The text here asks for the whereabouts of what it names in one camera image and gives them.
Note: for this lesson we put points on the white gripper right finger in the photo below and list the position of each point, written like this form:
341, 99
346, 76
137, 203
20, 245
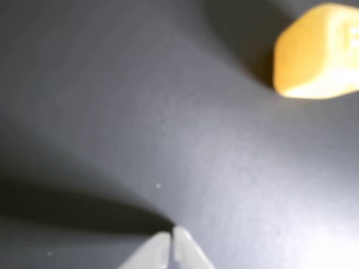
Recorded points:
188, 255

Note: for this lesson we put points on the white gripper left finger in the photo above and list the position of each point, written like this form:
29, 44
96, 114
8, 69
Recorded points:
154, 255

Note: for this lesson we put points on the black table mat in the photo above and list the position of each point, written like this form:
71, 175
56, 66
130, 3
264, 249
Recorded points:
140, 112

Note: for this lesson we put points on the yellow cube block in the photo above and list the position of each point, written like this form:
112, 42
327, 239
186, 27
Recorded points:
308, 56

